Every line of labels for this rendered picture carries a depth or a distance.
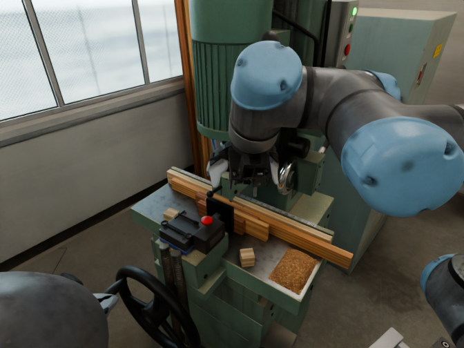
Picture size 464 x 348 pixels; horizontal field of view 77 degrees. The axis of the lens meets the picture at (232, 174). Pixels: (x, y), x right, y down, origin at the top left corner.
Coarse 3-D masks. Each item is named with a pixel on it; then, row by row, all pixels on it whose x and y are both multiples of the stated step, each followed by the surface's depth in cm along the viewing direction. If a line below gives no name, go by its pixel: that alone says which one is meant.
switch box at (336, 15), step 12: (336, 0) 75; (348, 0) 75; (336, 12) 75; (348, 12) 74; (324, 24) 78; (336, 24) 76; (348, 24) 77; (336, 36) 77; (336, 48) 79; (336, 60) 80
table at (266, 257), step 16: (160, 192) 103; (176, 192) 103; (144, 208) 95; (160, 208) 95; (176, 208) 95; (192, 208) 95; (144, 224) 95; (160, 224) 89; (240, 240) 83; (256, 240) 83; (272, 240) 83; (224, 256) 78; (256, 256) 78; (272, 256) 78; (224, 272) 78; (240, 272) 76; (256, 272) 74; (320, 272) 81; (192, 288) 74; (208, 288) 74; (256, 288) 75; (272, 288) 71; (304, 288) 70; (288, 304) 70
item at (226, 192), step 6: (222, 174) 81; (228, 174) 81; (222, 180) 81; (228, 180) 80; (222, 186) 82; (228, 186) 81; (234, 186) 82; (240, 186) 85; (216, 192) 85; (222, 192) 83; (228, 192) 82; (234, 192) 82; (228, 198) 83
